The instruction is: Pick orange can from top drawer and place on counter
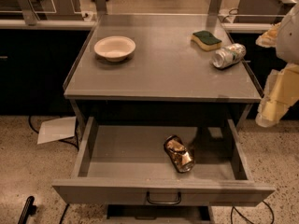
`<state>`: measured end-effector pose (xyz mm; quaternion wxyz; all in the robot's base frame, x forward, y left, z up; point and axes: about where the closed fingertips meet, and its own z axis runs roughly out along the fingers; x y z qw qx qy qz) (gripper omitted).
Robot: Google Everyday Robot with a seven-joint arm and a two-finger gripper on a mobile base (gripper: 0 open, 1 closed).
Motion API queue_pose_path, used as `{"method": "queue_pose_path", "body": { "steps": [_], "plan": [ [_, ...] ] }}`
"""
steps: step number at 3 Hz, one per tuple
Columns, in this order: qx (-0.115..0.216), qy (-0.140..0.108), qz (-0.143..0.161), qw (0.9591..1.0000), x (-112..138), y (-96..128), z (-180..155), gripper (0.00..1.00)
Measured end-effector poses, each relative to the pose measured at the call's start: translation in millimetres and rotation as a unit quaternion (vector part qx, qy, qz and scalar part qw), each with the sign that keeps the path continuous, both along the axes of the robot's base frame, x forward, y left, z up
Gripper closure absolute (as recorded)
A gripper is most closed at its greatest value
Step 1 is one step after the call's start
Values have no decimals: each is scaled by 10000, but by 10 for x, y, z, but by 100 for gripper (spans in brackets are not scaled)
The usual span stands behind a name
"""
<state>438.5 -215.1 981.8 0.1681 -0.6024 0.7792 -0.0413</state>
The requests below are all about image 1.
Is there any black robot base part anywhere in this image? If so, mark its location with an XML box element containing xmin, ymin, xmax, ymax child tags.
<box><xmin>18</xmin><ymin>196</ymin><xmax>36</xmax><ymax>224</ymax></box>

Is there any grey counter cabinet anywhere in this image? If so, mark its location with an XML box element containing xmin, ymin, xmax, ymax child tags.
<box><xmin>63</xmin><ymin>13</ymin><xmax>265</xmax><ymax>133</ymax></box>

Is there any black floor cable left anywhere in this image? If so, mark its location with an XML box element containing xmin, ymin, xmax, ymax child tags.
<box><xmin>28</xmin><ymin>115</ymin><xmax>80</xmax><ymax>224</ymax></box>

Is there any black floor cable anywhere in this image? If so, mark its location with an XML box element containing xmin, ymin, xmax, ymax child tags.
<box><xmin>230</xmin><ymin>200</ymin><xmax>276</xmax><ymax>224</ymax></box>
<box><xmin>28</xmin><ymin>115</ymin><xmax>80</xmax><ymax>224</ymax></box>

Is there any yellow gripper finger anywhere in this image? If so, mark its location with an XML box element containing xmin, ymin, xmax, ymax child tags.
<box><xmin>255</xmin><ymin>63</ymin><xmax>299</xmax><ymax>128</ymax></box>
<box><xmin>256</xmin><ymin>22</ymin><xmax>280</xmax><ymax>48</ymax></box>

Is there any black drawer handle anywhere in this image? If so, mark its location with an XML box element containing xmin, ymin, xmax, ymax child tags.
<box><xmin>146</xmin><ymin>191</ymin><xmax>182</xmax><ymax>205</ymax></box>

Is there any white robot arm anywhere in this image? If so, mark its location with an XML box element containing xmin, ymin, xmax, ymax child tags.
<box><xmin>255</xmin><ymin>5</ymin><xmax>299</xmax><ymax>128</ymax></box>

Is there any yellow green sponge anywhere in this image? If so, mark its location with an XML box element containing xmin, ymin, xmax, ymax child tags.
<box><xmin>192</xmin><ymin>31</ymin><xmax>221</xmax><ymax>51</ymax></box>

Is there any white bowl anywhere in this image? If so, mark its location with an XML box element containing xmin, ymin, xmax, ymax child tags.
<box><xmin>93</xmin><ymin>36</ymin><xmax>135</xmax><ymax>63</ymax></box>

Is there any white paper sheet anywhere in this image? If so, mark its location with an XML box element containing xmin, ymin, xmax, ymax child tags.
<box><xmin>37</xmin><ymin>117</ymin><xmax>76</xmax><ymax>144</ymax></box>

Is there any black floor cable right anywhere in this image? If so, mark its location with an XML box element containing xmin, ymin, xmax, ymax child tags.
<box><xmin>230</xmin><ymin>200</ymin><xmax>276</xmax><ymax>224</ymax></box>

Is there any silver green soda can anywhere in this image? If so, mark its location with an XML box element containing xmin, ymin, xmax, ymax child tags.
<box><xmin>211</xmin><ymin>43</ymin><xmax>246</xmax><ymax>69</ymax></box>

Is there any open grey top drawer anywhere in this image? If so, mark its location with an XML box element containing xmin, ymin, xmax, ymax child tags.
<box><xmin>52</xmin><ymin>118</ymin><xmax>275</xmax><ymax>206</ymax></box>

